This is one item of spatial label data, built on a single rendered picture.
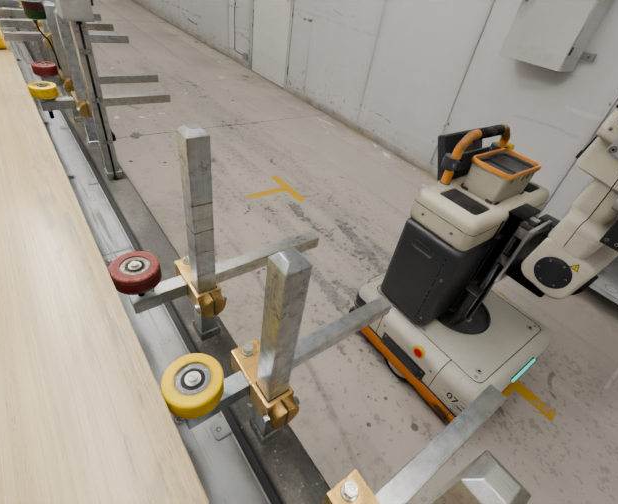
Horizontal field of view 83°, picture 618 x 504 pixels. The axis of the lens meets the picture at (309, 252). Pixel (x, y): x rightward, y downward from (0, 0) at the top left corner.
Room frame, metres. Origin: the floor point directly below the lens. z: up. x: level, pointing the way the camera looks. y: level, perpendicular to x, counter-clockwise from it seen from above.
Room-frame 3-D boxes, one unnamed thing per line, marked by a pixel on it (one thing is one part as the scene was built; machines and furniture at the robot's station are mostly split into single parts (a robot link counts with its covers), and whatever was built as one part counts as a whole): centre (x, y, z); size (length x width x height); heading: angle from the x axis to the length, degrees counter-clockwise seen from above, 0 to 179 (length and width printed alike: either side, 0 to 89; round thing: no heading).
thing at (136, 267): (0.42, 0.29, 0.85); 0.08 x 0.08 x 0.11
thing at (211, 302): (0.48, 0.20, 0.82); 0.14 x 0.06 x 0.05; 43
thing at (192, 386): (0.24, 0.12, 0.85); 0.08 x 0.08 x 0.11
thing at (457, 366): (1.11, -0.69, 0.16); 0.67 x 0.64 x 0.25; 43
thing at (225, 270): (0.55, 0.15, 0.82); 0.43 x 0.03 x 0.04; 133
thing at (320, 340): (0.37, -0.02, 0.82); 0.43 x 0.03 x 0.04; 133
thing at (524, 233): (1.03, -0.84, 0.68); 0.28 x 0.27 x 0.25; 133
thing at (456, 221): (1.17, -0.62, 0.59); 0.55 x 0.34 x 0.83; 133
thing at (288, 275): (0.28, 0.02, 0.87); 0.04 x 0.04 x 0.48; 43
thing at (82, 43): (1.00, 0.70, 0.93); 0.05 x 0.05 x 0.45; 43
